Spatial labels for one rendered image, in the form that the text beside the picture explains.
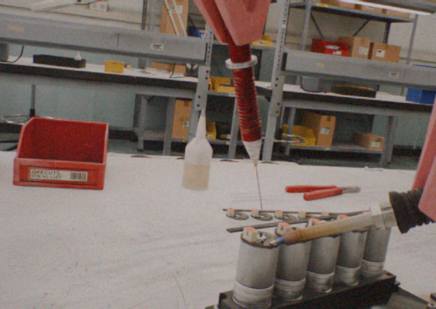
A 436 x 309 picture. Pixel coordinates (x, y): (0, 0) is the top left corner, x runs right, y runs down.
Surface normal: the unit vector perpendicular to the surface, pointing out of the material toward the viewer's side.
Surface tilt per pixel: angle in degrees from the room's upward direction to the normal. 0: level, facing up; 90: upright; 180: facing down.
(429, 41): 90
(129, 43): 90
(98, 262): 0
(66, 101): 90
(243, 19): 100
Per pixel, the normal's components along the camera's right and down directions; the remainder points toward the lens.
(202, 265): 0.11, -0.97
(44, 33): 0.29, 0.22
